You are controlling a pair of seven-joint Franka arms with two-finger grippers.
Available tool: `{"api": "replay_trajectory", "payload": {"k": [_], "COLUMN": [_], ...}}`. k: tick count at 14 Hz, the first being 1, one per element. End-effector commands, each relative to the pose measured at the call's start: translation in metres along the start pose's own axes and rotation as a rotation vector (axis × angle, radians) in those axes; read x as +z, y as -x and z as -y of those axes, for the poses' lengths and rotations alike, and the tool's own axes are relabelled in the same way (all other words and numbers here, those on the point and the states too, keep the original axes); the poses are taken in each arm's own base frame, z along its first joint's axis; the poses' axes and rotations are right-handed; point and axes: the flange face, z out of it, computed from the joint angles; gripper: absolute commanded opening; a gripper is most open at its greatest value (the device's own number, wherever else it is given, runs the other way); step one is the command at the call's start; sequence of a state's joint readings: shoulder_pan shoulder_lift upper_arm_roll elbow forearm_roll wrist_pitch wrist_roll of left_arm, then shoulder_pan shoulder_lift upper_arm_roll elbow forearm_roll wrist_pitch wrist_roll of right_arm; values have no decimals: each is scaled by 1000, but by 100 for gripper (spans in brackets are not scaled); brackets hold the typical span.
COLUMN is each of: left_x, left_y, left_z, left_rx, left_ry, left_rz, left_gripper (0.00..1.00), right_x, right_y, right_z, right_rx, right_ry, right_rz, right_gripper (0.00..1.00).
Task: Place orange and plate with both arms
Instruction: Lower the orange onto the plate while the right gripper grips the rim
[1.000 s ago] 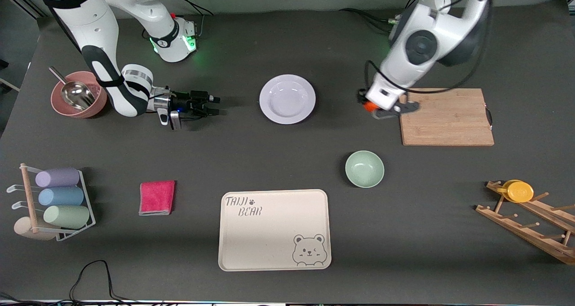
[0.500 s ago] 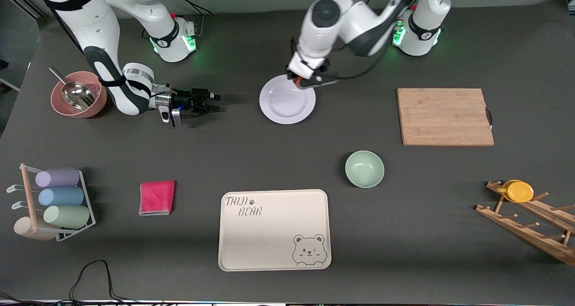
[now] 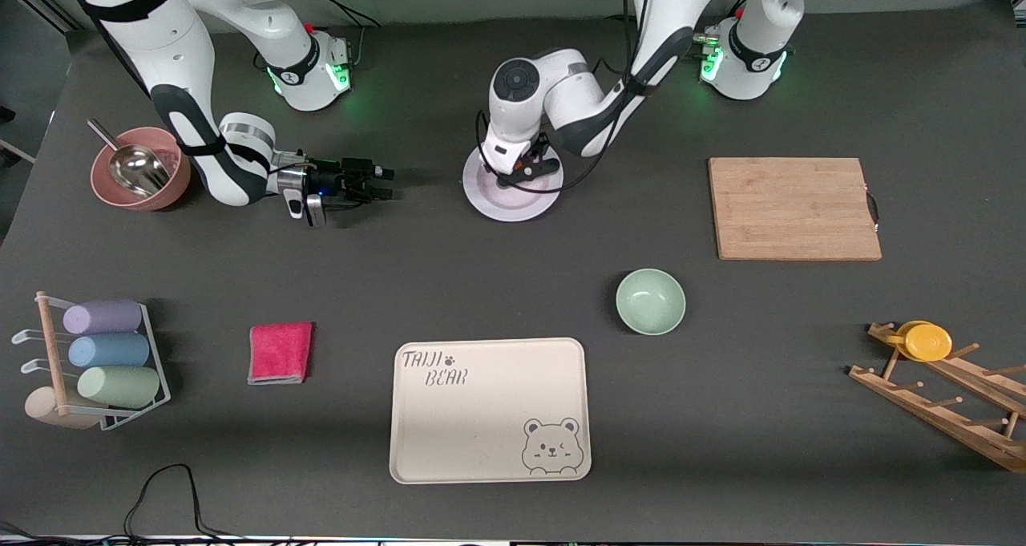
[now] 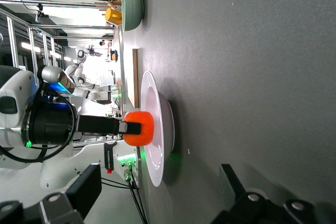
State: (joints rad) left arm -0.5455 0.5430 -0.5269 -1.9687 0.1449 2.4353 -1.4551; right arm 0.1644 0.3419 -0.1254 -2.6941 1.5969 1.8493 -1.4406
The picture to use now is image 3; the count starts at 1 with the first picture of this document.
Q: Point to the white round plate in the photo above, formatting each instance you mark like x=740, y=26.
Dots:
x=513, y=205

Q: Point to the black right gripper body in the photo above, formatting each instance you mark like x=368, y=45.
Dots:
x=330, y=179

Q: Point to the beige cup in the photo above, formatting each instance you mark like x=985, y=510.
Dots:
x=40, y=408

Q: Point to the metal scoop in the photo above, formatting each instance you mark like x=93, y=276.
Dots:
x=136, y=167

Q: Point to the pink folded cloth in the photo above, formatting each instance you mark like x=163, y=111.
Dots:
x=280, y=353

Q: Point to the yellow mug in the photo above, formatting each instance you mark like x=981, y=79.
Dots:
x=928, y=342

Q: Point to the green cup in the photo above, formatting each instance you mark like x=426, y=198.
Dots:
x=119, y=386

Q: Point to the wooden peg mug rack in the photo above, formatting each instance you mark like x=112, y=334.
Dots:
x=946, y=422

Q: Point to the light green bowl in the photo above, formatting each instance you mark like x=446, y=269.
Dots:
x=650, y=301

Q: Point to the cream bear print tray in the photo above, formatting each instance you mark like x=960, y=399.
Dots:
x=481, y=418

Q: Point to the wooden cutting board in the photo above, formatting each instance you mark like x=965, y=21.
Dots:
x=793, y=209

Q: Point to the pink bowl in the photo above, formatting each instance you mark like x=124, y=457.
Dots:
x=120, y=197

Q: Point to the purple cup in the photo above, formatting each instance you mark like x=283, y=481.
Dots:
x=103, y=317

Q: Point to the blue cup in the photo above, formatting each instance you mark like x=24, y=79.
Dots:
x=108, y=350

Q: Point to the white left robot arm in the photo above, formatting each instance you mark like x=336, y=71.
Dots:
x=577, y=89

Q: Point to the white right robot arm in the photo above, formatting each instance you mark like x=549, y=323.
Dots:
x=160, y=41

